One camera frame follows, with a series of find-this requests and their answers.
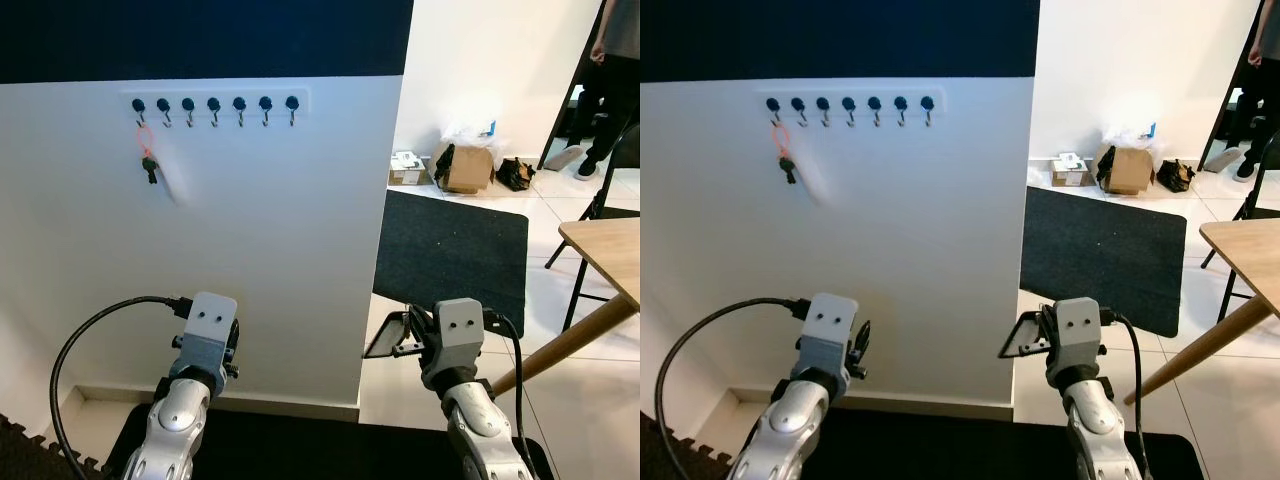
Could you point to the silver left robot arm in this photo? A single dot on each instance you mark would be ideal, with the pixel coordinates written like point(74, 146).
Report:
point(175, 430)
point(785, 435)

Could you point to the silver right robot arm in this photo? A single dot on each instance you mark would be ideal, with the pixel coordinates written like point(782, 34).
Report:
point(1100, 430)
point(480, 430)

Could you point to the black floor rug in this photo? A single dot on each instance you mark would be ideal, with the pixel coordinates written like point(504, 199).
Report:
point(450, 255)
point(1100, 255)

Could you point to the black foam puzzle mat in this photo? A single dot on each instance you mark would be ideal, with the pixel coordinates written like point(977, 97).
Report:
point(330, 450)
point(950, 450)

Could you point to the white printed box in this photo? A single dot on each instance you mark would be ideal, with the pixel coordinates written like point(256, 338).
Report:
point(1070, 171)
point(408, 170)

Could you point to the brown cardboard box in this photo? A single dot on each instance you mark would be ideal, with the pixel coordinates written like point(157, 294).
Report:
point(1127, 172)
point(465, 170)

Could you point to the small black bag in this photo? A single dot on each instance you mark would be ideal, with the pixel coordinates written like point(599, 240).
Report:
point(1176, 177)
point(515, 175)

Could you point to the black key on orange loop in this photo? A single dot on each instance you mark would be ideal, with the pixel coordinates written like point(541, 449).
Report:
point(149, 167)
point(786, 167)

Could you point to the light wooden table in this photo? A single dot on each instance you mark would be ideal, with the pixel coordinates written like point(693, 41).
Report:
point(610, 250)
point(1250, 250)

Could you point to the clear plastic bag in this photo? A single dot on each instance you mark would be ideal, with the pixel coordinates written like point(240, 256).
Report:
point(465, 132)
point(1128, 133)

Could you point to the person in black trousers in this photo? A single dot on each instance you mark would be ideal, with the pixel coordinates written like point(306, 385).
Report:
point(615, 80)
point(1262, 80)

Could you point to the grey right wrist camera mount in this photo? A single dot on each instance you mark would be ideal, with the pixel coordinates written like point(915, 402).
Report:
point(460, 330)
point(1078, 335)

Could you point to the dark round wall hook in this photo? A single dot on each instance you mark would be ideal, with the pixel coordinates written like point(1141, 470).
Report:
point(900, 102)
point(773, 103)
point(138, 103)
point(798, 103)
point(163, 103)
point(239, 103)
point(927, 102)
point(188, 103)
point(291, 102)
point(213, 103)
point(822, 103)
point(848, 103)
point(874, 103)
point(265, 103)

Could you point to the white wall hook rack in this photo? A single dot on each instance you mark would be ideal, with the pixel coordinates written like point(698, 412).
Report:
point(937, 95)
point(300, 95)

